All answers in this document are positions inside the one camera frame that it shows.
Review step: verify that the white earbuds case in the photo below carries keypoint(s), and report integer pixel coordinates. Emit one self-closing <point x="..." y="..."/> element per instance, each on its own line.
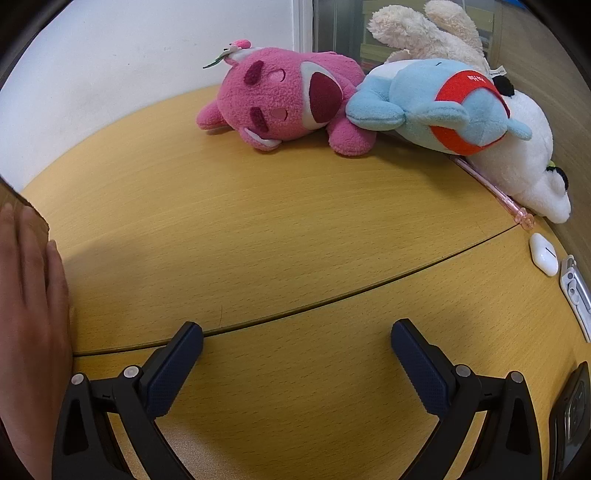
<point x="543" y="254"/>

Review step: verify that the white utility knife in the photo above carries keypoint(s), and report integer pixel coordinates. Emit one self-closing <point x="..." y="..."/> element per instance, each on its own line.
<point x="575" y="288"/>

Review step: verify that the cream rabbit plush toy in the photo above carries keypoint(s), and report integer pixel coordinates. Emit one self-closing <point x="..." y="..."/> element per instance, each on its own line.
<point x="429" y="32"/>

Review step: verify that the person's left hand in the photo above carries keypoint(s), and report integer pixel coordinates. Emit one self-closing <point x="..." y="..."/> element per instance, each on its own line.
<point x="32" y="323"/>

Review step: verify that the white dog plush toy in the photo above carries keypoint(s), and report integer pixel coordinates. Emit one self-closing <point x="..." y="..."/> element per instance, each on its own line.
<point x="521" y="152"/>

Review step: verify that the pink bear plush toy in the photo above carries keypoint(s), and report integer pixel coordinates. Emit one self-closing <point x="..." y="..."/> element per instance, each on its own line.
<point x="286" y="92"/>

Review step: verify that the wooden desktop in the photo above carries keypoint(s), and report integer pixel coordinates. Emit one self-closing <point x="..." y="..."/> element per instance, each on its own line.
<point x="277" y="230"/>

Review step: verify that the black product box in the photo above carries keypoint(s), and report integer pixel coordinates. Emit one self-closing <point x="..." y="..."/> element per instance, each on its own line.
<point x="575" y="415"/>

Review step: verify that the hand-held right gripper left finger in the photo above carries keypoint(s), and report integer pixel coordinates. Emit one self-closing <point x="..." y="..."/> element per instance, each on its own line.
<point x="173" y="371"/>

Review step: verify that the brown cardboard box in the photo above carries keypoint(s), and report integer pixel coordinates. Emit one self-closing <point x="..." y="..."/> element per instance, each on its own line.
<point x="36" y="220"/>

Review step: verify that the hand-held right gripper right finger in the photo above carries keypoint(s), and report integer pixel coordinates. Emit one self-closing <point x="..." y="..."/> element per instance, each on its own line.
<point x="422" y="371"/>

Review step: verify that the blue plush toy red band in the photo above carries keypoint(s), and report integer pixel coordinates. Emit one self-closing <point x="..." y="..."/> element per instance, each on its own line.
<point x="415" y="94"/>

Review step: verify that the pink pen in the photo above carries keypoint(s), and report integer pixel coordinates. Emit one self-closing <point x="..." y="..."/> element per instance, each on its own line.
<point x="498" y="194"/>

